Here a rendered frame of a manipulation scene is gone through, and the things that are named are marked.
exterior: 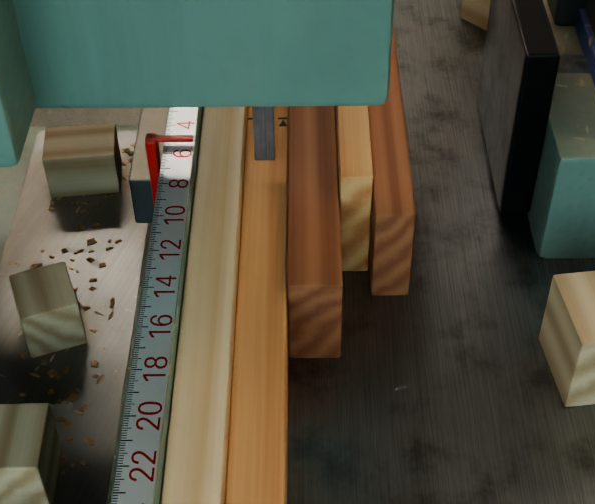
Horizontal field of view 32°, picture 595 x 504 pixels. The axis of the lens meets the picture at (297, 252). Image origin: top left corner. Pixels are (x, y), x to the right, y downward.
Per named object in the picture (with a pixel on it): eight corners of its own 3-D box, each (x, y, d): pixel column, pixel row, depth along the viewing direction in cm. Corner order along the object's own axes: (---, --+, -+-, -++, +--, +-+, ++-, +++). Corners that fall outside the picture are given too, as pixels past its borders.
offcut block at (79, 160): (121, 160, 69) (115, 122, 67) (120, 193, 67) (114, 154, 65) (54, 165, 69) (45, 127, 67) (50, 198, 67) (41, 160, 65)
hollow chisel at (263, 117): (275, 160, 46) (272, 65, 42) (254, 160, 46) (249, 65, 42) (275, 147, 46) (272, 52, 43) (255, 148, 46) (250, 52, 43)
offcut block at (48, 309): (20, 314, 60) (8, 274, 57) (74, 300, 60) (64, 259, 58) (31, 359, 57) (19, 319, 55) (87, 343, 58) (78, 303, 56)
